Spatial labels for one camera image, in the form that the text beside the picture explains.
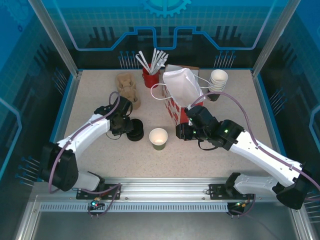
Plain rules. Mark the green paper coffee cup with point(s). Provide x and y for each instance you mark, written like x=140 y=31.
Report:
x=158 y=138

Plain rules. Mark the apple print paper bag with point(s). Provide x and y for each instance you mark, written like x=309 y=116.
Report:
x=182 y=85

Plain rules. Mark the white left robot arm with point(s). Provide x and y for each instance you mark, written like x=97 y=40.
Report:
x=85 y=132

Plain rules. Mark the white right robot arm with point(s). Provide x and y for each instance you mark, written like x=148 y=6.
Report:
x=270 y=160

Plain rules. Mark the red plastic straw holder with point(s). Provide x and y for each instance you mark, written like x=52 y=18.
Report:
x=151 y=79

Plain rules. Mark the paper wrapped straw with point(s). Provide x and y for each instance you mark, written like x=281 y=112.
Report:
x=158 y=61
x=163 y=60
x=153 y=60
x=142 y=64
x=145 y=60

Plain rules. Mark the white napkins in cardboard box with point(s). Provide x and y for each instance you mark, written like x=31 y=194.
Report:
x=195 y=72

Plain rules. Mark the small LED circuit board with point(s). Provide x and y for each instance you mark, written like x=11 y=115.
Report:
x=240 y=205
x=95 y=204

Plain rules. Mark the metal lower shelf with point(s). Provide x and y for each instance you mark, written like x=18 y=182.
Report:
x=160 y=227

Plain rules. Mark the aluminium table side rail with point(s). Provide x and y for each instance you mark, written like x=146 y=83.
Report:
x=67 y=120

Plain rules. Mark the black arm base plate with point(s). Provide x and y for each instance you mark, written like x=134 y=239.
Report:
x=217 y=191
x=110 y=187

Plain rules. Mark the aluminium mounting rail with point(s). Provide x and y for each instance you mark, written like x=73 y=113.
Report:
x=165 y=190

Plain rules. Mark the aluminium frame post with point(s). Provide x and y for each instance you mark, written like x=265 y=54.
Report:
x=58 y=37
x=268 y=37

